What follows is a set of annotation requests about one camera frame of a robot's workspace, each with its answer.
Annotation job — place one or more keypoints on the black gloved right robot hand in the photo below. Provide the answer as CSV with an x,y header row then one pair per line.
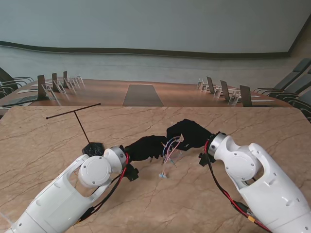
x,y
192,136

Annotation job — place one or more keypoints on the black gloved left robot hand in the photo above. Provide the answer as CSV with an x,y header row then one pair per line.
x,y
148,148

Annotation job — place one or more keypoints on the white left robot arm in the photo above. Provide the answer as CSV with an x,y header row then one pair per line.
x,y
63,194

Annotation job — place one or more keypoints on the black T-bar rack hexagon base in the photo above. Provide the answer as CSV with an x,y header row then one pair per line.
x,y
93,149

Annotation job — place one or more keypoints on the brown wooden conference table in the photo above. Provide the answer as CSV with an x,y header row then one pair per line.
x,y
182,94

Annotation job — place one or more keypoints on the clear acrylic name stand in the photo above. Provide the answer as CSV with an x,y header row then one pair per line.
x,y
74,81
200,83
217,92
233,99
204,88
80,79
49,93
60,88
70,85

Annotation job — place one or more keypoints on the dark upright desk panel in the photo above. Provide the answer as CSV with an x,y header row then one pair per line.
x,y
246,95
225,90
54,81
210,85
41,87
65,77

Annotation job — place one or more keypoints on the white paper sheet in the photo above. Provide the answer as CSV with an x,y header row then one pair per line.
x,y
25,91
263,100

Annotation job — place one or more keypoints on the dark grey office chair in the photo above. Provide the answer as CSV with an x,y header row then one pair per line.
x,y
5,89
6,77
306,97
286,81
301,85

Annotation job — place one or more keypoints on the grey desk pad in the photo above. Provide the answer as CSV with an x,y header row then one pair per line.
x,y
19,99

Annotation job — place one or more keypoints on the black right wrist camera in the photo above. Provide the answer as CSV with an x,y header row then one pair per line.
x,y
203,159

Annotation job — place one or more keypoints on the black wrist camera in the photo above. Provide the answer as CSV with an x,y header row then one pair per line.
x,y
132,173
203,159

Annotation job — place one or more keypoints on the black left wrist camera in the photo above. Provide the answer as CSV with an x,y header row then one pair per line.
x,y
132,173

